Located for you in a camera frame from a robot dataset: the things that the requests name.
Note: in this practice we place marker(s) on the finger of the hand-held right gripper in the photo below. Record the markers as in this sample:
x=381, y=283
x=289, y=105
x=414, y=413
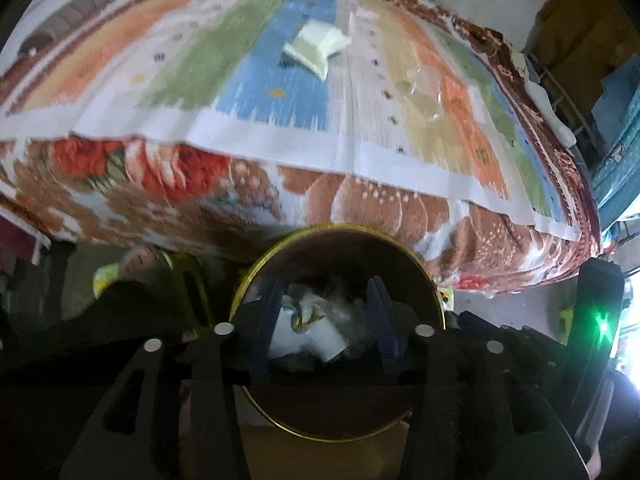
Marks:
x=535, y=337

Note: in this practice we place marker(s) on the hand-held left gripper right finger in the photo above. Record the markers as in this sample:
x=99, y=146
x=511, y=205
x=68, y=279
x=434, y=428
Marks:
x=382, y=327

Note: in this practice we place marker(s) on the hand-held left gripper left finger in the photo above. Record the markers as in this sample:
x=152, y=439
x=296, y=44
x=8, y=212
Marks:
x=262, y=332

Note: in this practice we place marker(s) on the translucent plastic bag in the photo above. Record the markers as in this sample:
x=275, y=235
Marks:
x=350, y=310

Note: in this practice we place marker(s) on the white paper trash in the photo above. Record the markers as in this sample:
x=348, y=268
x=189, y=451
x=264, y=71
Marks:
x=325, y=345

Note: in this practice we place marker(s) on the round gold-rimmed trash bin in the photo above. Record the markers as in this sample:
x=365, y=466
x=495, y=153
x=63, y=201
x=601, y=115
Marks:
x=340, y=255

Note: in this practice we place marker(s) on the clear plastic wrapper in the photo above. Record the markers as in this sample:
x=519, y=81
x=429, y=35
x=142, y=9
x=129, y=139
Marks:
x=425, y=95

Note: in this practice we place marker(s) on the white paper packet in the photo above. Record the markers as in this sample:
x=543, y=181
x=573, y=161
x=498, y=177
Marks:
x=315, y=47

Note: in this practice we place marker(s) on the yellow-green plastic stool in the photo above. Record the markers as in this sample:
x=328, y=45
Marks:
x=172, y=262

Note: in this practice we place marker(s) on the teal patterned cloth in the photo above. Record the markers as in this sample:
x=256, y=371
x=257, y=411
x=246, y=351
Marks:
x=617, y=180

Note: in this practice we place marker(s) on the floral brown blanket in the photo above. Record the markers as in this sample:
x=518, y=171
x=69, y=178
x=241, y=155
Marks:
x=350, y=200

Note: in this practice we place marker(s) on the blue bag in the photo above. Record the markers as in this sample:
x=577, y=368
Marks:
x=617, y=92

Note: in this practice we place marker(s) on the striped colourful woven mat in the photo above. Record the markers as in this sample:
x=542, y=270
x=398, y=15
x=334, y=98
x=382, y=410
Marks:
x=200, y=60

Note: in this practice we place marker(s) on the yellow cloth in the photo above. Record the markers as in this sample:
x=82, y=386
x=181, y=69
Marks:
x=580, y=15

